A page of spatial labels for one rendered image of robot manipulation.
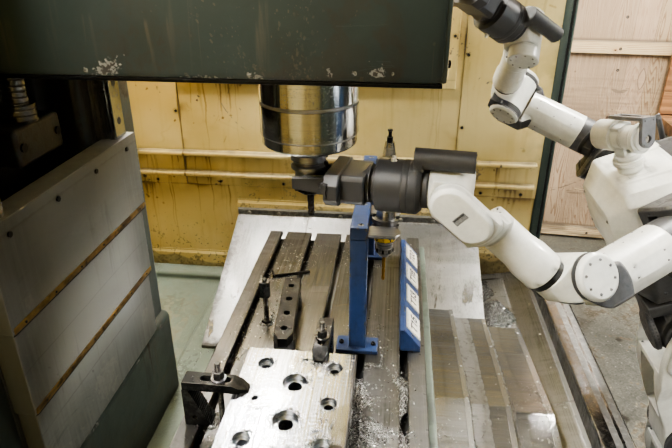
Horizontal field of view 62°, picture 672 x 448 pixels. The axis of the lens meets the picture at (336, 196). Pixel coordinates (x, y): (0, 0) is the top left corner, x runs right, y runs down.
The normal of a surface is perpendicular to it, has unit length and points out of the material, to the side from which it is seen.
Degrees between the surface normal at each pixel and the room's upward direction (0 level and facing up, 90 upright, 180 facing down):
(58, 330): 90
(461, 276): 24
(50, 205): 91
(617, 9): 89
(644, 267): 61
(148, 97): 90
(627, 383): 0
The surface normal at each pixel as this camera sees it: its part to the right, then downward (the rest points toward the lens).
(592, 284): 0.29, -0.11
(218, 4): -0.11, 0.40
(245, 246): -0.04, -0.67
